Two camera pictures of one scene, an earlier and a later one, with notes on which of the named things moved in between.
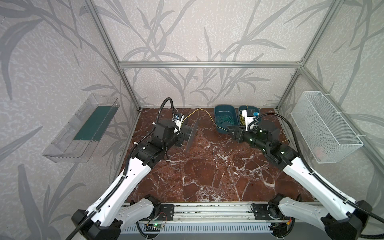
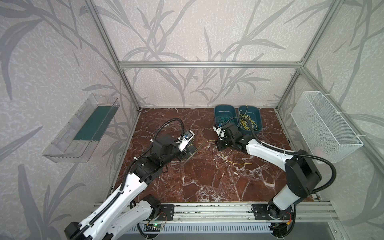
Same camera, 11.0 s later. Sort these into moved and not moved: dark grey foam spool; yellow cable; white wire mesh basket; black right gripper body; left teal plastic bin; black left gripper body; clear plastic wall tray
Moved: black right gripper body; dark grey foam spool; black left gripper body; yellow cable
Not moved: white wire mesh basket; clear plastic wall tray; left teal plastic bin
